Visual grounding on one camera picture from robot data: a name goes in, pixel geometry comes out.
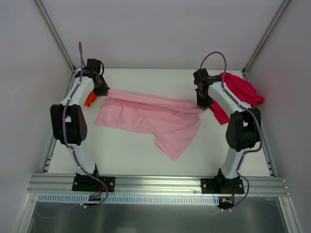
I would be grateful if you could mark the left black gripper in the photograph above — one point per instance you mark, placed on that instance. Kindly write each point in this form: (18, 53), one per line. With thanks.
(101, 89)

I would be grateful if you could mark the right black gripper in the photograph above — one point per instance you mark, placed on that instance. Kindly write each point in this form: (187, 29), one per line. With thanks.
(202, 100)

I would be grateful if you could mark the light pink t shirt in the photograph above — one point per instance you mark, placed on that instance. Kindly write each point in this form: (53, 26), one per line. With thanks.
(174, 122)

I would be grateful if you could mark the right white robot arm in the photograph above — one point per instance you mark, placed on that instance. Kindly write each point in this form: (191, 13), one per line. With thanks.
(242, 134)

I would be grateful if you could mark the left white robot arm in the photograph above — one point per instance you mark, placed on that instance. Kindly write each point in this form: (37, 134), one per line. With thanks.
(68, 122)

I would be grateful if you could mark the orange t shirt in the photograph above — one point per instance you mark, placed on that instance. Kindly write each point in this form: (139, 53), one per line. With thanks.
(90, 99)

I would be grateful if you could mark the magenta t shirt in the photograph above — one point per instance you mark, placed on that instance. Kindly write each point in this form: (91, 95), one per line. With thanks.
(243, 90)

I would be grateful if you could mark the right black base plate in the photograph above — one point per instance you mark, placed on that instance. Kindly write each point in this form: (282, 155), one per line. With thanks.
(227, 186)

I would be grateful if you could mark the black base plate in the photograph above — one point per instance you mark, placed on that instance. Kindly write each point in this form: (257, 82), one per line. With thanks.
(84, 183)
(227, 186)

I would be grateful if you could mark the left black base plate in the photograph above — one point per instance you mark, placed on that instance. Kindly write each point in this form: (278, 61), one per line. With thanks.
(84, 183)

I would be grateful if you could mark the white slotted cable duct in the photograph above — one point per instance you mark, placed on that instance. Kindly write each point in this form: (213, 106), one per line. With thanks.
(129, 199)

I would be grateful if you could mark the aluminium mounting rail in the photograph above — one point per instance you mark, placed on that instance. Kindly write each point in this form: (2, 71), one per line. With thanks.
(158, 185)

